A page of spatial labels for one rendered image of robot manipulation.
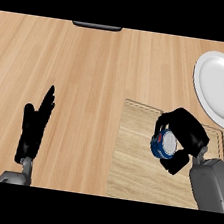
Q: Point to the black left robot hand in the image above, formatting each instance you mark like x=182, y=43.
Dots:
x=32, y=129

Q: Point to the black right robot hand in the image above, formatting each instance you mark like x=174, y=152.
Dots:
x=188, y=131

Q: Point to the blue can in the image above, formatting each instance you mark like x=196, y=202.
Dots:
x=164, y=143

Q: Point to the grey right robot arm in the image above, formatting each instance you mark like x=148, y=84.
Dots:
x=210, y=183

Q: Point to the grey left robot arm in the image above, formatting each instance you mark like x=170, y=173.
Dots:
x=19, y=174

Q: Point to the white plate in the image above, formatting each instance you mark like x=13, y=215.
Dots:
x=221, y=89

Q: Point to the pale wooden tray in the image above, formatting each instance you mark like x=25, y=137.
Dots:
x=143, y=169

